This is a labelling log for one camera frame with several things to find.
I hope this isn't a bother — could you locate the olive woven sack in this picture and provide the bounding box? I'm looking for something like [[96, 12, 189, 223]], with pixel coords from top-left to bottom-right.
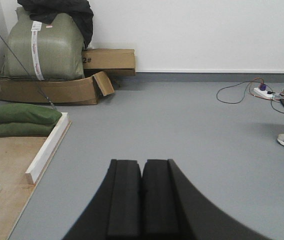
[[1, 7, 84, 81]]

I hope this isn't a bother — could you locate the brown plywood base board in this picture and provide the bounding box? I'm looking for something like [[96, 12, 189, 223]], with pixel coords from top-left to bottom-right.
[[0, 120, 73, 240]]

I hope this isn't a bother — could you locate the white wooden edge rail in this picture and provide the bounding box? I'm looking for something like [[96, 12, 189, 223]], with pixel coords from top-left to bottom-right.
[[25, 112, 71, 185]]

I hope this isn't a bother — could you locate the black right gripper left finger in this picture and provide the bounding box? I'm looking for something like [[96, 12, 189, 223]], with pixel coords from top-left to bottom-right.
[[64, 159, 141, 240]]

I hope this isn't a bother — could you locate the white power strip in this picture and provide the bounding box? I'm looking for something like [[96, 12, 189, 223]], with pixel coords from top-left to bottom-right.
[[253, 87, 274, 100]]

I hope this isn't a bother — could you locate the large cardboard box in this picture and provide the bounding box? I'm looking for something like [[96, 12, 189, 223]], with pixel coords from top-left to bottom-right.
[[0, 71, 115, 105]]

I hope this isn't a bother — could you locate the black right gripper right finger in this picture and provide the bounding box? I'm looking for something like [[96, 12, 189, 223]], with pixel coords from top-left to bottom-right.
[[142, 159, 266, 240]]

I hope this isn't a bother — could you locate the green sandbag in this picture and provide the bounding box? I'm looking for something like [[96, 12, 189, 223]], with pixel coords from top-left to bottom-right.
[[0, 103, 62, 125], [0, 122, 56, 137]]

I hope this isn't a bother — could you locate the black looping cable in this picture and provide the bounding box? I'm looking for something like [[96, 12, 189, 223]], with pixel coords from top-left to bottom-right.
[[216, 80, 260, 104]]

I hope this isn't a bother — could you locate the lower green sandbag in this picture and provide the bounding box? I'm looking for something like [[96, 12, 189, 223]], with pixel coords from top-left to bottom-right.
[[0, 122, 56, 137]]

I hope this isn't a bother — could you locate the upper green sandbag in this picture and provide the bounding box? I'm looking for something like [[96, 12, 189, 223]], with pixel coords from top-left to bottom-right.
[[0, 103, 62, 125]]

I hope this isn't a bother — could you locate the black jacket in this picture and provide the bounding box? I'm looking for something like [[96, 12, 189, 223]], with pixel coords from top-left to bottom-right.
[[16, 0, 95, 50]]

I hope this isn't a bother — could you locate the long cardboard box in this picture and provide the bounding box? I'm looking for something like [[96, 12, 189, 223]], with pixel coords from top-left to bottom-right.
[[82, 48, 136, 76]]

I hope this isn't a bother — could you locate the steel guy wire with turnbuckle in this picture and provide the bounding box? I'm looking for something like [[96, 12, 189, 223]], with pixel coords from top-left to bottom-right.
[[0, 11, 58, 112]]

